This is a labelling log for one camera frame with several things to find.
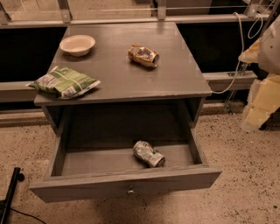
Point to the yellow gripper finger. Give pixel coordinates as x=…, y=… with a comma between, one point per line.
x=263, y=101
x=251, y=54

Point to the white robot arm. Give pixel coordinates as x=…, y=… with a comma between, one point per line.
x=269, y=50

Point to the crushed brown soda can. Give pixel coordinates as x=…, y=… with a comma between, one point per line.
x=143, y=56

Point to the open grey top drawer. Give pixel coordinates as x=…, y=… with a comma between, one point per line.
x=88, y=173

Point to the grey wooden cabinet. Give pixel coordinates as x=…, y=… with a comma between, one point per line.
x=177, y=74

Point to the white paper bowl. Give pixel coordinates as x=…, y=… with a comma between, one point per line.
x=77, y=45

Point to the green chip bag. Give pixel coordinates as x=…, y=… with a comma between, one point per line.
x=65, y=83

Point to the black stand leg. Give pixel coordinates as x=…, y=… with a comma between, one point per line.
x=5, y=204

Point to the metal railing frame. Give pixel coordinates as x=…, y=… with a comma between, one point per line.
x=30, y=31

